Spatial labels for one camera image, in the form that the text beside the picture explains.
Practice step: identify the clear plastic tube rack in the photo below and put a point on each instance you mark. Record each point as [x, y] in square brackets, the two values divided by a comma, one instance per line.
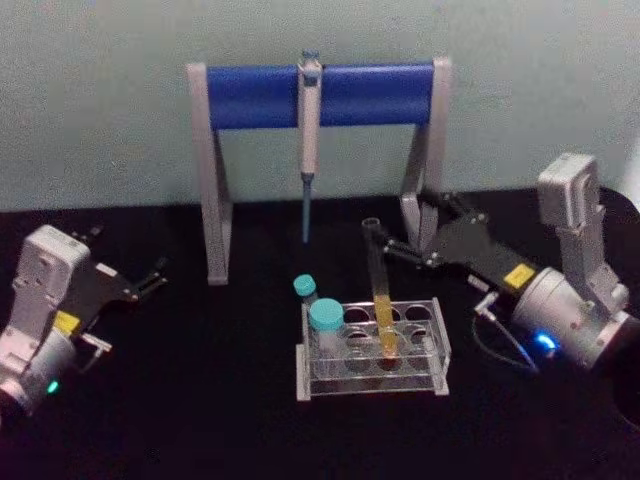
[415, 370]

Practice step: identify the small teal capped tube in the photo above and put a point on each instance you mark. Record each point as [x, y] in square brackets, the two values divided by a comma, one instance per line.
[306, 286]

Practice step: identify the open tube with yellow liquid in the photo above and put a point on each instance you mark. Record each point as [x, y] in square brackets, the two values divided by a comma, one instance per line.
[384, 310]

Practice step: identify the grey stand with blue bar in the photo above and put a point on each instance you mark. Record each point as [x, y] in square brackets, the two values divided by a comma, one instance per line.
[260, 95]

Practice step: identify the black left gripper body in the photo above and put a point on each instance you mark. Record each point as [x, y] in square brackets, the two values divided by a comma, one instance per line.
[102, 287]

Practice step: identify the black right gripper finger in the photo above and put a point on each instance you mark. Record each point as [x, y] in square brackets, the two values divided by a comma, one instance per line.
[452, 205]
[407, 252]

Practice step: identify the black table cloth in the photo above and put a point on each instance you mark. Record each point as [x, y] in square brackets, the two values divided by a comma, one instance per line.
[200, 425]

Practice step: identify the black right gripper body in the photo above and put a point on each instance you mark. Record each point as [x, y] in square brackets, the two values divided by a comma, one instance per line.
[475, 250]

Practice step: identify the white pipette with blue tip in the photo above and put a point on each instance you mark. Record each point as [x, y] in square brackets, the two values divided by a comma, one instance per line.
[310, 130]

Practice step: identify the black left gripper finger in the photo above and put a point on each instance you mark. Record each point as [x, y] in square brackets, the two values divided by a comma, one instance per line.
[152, 277]
[90, 234]

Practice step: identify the large teal capped tube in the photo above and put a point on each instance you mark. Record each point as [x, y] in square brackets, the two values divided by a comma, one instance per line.
[326, 315]

